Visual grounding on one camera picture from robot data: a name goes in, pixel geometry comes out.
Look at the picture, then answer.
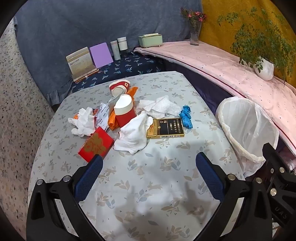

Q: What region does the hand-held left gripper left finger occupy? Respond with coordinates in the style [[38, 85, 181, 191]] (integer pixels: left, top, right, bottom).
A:
[[26, 154, 104, 241]]

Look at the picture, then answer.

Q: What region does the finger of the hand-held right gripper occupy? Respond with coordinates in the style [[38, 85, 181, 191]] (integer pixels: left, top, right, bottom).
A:
[[262, 143, 296, 200]]

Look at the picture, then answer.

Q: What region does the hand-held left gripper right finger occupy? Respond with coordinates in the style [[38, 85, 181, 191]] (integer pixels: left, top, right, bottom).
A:
[[195, 152, 273, 241]]

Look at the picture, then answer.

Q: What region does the white bin with liner bag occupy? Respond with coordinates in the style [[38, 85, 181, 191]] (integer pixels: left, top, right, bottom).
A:
[[215, 96, 280, 178]]

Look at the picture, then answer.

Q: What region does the printed orange plastic bag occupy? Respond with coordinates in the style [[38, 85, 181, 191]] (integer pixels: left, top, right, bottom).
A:
[[108, 86, 139, 131]]

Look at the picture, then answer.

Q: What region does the red box with gold print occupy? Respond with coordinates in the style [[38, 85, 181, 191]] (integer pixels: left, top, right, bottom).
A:
[[78, 126, 114, 163]]

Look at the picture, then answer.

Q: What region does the white cloth glove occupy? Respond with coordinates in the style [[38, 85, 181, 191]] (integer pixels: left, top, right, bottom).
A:
[[68, 107, 97, 137], [113, 111, 154, 155]]

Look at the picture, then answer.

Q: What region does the blue measuring tape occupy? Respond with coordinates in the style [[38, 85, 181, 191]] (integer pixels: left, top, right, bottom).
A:
[[179, 105, 193, 129]]

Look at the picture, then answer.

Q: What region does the gold and black flat box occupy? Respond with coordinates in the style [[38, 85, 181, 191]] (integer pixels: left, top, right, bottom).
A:
[[146, 117, 185, 139]]

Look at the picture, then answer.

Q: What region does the red and white paper cup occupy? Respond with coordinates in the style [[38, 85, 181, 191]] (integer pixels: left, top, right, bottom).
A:
[[109, 79, 130, 98], [114, 94, 137, 128]]

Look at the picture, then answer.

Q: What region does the white paper towel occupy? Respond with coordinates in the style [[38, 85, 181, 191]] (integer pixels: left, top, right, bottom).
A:
[[138, 95, 181, 117]]

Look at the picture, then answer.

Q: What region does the dark purple cloth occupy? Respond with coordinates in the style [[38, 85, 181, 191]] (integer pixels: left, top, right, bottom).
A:
[[180, 70, 232, 109]]

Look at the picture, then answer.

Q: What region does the white plant pot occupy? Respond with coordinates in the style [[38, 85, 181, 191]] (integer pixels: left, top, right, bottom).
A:
[[253, 56, 275, 81]]

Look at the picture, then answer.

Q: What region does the speckled floral cloth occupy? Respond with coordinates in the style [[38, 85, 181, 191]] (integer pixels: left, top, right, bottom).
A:
[[0, 23, 56, 232]]

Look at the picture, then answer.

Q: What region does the brown notebook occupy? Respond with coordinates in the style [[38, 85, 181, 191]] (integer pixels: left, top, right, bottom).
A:
[[73, 67, 100, 82]]

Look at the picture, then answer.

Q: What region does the cream card box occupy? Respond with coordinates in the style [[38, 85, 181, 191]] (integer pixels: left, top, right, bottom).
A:
[[66, 47, 96, 77]]

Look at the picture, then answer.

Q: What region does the pink cloth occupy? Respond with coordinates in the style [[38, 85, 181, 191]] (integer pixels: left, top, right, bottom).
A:
[[133, 40, 296, 149]]

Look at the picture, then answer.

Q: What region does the navy printed cloth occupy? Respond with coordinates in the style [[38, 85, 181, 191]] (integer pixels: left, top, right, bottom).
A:
[[70, 52, 166, 93]]

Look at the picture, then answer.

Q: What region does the purple notebook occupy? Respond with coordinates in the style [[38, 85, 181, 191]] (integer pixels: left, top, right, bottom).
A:
[[89, 42, 114, 69]]

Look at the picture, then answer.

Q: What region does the green leafy plant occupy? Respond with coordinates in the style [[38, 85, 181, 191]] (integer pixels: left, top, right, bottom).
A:
[[217, 7, 293, 87]]

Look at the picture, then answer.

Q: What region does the white bottle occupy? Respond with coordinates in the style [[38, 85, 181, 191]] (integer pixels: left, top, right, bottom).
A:
[[110, 40, 120, 60]]

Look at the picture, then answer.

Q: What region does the white tumbler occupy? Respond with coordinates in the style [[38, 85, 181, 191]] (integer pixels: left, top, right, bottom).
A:
[[117, 37, 128, 51]]

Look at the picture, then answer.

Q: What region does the yellow backdrop cloth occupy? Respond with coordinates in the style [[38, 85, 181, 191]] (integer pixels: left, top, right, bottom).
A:
[[200, 0, 296, 86]]

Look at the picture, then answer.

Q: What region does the glass vase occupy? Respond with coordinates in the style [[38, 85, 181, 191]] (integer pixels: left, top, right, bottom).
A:
[[190, 21, 200, 46]]

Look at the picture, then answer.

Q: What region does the green tissue box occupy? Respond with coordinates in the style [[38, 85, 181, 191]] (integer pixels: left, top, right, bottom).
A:
[[138, 33, 164, 49]]

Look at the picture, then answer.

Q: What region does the blue-grey backdrop cloth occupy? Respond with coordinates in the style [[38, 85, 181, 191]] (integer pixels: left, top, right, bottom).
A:
[[14, 0, 204, 107]]

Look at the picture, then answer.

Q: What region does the pink flower sprig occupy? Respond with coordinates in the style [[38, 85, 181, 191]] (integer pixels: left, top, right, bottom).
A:
[[180, 8, 207, 24]]

